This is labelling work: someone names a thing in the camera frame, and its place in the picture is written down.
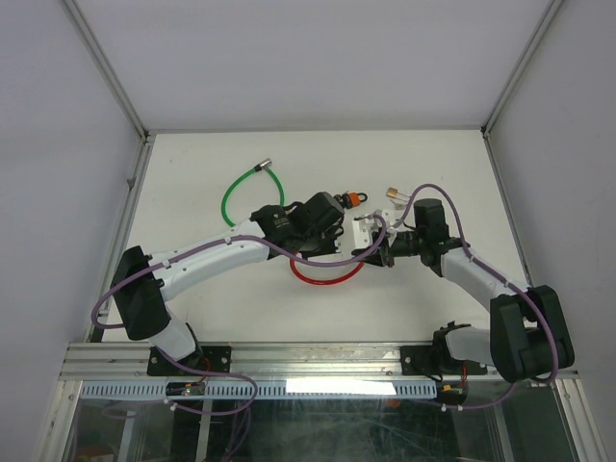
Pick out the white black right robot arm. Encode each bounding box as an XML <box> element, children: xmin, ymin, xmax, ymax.
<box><xmin>352</xmin><ymin>198</ymin><xmax>575</xmax><ymax>383</ymax></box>

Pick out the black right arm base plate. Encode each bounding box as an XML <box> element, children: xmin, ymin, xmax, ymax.
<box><xmin>399</xmin><ymin>345</ymin><xmax>450</xmax><ymax>379</ymax></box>

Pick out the orange black padlock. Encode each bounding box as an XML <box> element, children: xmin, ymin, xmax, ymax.
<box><xmin>334</xmin><ymin>192</ymin><xmax>368</xmax><ymax>210</ymax></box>

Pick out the red cable lock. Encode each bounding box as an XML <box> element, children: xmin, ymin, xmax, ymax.
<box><xmin>289</xmin><ymin>260</ymin><xmax>365</xmax><ymax>287</ymax></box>

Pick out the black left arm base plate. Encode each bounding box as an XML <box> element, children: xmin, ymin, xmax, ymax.
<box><xmin>146</xmin><ymin>343</ymin><xmax>232</xmax><ymax>376</ymax></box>

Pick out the green cable lock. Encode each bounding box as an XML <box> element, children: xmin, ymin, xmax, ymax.
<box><xmin>219</xmin><ymin>158</ymin><xmax>286</xmax><ymax>227</ymax></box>

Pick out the aluminium mounting rail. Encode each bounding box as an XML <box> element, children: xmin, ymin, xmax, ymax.
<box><xmin>60</xmin><ymin>340</ymin><xmax>578</xmax><ymax>381</ymax></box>

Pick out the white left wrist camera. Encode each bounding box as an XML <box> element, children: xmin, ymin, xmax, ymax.
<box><xmin>351</xmin><ymin>209</ymin><xmax>398</xmax><ymax>256</ymax></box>

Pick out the small brass long-shackle padlock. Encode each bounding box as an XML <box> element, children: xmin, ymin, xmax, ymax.
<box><xmin>386</xmin><ymin>188</ymin><xmax>410</xmax><ymax>209</ymax></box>

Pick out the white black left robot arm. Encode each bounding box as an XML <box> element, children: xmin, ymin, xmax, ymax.
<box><xmin>112</xmin><ymin>192</ymin><xmax>345</xmax><ymax>374</ymax></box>

